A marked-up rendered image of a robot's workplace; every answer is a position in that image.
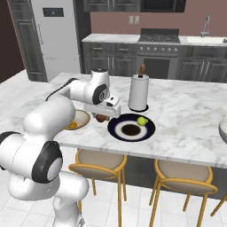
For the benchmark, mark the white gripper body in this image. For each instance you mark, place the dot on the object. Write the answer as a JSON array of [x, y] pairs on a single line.
[[110, 111]]

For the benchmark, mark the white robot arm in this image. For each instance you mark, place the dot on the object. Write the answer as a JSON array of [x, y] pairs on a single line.
[[44, 118]]

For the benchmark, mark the dark blue white plate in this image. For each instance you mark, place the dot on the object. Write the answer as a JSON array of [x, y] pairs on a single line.
[[118, 130]]

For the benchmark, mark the beige bowl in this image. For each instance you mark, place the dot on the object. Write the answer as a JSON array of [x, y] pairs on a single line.
[[83, 118]]

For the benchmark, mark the grey bowl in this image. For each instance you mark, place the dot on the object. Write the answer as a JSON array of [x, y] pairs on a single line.
[[223, 131]]

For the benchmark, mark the brown round fruit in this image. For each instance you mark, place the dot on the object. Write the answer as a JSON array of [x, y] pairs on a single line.
[[101, 118]]

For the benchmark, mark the white paper towel roll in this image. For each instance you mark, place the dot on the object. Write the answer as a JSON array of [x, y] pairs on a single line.
[[138, 93]]

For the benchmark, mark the yellow-green round fruit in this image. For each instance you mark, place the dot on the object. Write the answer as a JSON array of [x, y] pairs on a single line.
[[142, 121]]

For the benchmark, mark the orange fruit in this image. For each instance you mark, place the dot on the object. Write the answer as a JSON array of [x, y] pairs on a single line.
[[72, 125]]

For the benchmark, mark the brown wooden towel holder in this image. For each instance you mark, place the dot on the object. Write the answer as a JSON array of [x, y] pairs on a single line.
[[142, 70]]

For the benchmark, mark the dark grey base cupboards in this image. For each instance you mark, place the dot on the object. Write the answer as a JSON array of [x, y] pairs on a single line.
[[204, 65], [111, 59]]

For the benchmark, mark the yellow-framed beige stool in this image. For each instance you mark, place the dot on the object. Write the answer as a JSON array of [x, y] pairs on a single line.
[[184, 177], [99, 165]]

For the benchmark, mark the steel cooker with hob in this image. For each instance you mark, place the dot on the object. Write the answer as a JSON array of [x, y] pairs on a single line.
[[158, 56]]

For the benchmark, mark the white fridge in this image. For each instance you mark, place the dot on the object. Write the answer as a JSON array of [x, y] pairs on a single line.
[[57, 41]]

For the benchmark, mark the tall dark grey cupboard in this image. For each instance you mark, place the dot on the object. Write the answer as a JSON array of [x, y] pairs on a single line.
[[26, 44]]

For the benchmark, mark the black microwave oven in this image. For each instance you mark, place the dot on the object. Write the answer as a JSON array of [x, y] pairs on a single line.
[[162, 5]]

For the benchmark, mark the white sink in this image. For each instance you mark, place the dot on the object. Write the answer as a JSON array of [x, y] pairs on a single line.
[[205, 40]]

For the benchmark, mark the silver tap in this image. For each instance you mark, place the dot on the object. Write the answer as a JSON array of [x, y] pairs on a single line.
[[205, 28]]

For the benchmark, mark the white wall sockets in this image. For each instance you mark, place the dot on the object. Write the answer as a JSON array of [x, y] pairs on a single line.
[[134, 19]]

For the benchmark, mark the dark grey wall cupboards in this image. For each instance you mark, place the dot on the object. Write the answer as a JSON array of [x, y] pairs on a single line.
[[112, 5]]

